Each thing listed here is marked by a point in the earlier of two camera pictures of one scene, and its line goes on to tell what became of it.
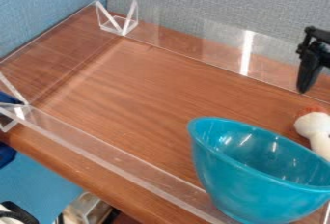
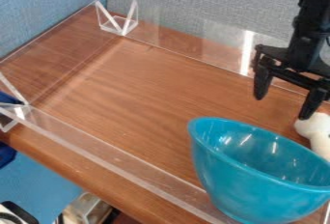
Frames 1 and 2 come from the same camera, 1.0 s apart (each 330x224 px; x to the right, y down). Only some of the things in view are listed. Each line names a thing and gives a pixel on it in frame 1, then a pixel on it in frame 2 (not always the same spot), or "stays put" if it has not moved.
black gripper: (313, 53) -> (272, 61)
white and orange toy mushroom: (312, 124) stays put
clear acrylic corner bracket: (118, 24) stays put
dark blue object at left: (8, 153) stays put
